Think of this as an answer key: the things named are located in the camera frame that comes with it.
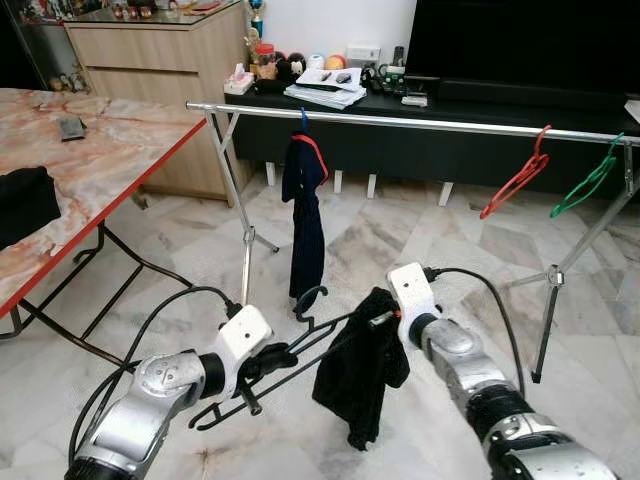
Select stack of white papers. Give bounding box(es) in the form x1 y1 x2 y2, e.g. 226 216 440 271
284 68 367 109

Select black garment red trim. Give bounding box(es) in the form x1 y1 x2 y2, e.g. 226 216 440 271
312 287 411 451

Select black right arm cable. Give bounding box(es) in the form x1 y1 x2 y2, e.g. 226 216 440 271
425 265 528 401

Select thin black hanger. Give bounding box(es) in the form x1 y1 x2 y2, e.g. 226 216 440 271
188 285 396 433

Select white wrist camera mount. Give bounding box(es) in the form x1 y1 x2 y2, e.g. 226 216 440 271
387 262 441 346
215 304 274 401

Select light wooden cabinet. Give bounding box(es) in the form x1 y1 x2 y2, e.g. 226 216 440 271
65 3 251 199

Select black soundbar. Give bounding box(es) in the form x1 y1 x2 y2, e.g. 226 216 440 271
438 80 626 109

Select black plush toy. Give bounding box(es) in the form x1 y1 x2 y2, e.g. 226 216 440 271
255 52 309 86

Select red plastic hanger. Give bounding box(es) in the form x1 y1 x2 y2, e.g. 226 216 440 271
479 125 553 221

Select black folding table leg frame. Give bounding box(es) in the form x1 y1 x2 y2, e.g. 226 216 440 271
0 195 196 366

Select black TV console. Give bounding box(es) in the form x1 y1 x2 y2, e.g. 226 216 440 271
225 85 640 196

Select red-lidded jar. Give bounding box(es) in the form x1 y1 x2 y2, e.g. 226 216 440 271
254 42 277 73

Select navy polo shirt red collar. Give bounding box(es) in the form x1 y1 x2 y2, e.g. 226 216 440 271
281 133 331 301

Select black green electronic gadget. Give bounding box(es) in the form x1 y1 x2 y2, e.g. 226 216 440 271
362 62 411 96

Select silver metal clothes rack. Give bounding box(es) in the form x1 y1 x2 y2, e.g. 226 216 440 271
185 101 640 384

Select black wallet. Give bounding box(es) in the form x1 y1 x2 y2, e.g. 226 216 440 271
57 116 88 141

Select blue gold trophy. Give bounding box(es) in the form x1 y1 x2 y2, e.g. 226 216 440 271
248 0 266 39

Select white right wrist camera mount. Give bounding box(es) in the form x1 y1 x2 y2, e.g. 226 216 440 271
387 262 441 346

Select green plastic hanger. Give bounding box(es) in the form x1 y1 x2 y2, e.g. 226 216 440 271
549 133 626 219

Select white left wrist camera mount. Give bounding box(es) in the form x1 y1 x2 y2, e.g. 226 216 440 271
215 304 274 401

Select black flat television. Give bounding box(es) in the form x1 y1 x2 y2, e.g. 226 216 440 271
405 0 640 96

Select pink tissue box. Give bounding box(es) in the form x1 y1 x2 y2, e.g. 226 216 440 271
224 63 255 95

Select white socket box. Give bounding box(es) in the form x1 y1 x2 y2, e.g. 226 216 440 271
345 45 383 66

